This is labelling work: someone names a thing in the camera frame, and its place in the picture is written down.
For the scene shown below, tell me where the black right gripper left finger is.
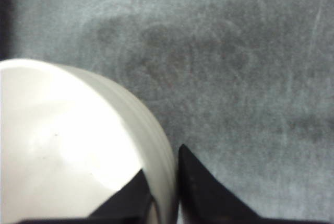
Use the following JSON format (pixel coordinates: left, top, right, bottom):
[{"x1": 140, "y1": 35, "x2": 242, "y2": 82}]
[{"x1": 20, "y1": 170, "x2": 154, "y2": 224}]

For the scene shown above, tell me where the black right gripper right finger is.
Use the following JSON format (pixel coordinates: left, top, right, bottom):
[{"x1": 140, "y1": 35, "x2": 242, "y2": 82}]
[{"x1": 178, "y1": 144, "x2": 333, "y2": 223}]

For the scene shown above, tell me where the beige ceramic bowl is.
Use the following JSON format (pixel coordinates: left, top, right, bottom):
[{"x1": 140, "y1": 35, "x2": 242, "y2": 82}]
[{"x1": 1, "y1": 59, "x2": 178, "y2": 223}]

